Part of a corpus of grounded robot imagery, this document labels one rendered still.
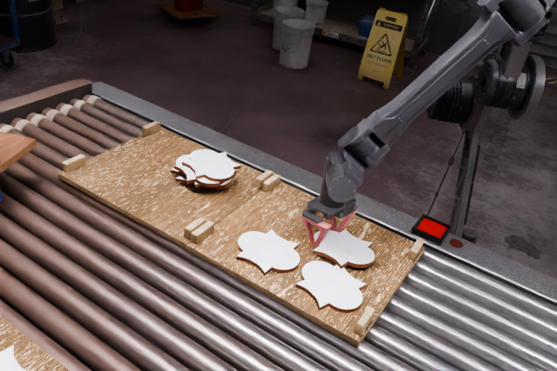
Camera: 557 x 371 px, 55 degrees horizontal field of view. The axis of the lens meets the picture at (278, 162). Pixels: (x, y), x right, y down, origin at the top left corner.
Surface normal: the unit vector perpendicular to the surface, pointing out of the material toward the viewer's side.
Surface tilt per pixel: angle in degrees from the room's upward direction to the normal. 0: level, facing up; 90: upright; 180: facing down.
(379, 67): 78
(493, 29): 84
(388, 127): 84
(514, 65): 90
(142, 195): 0
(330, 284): 0
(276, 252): 0
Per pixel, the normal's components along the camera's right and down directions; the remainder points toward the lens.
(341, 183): -0.03, 0.43
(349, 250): 0.11, -0.90
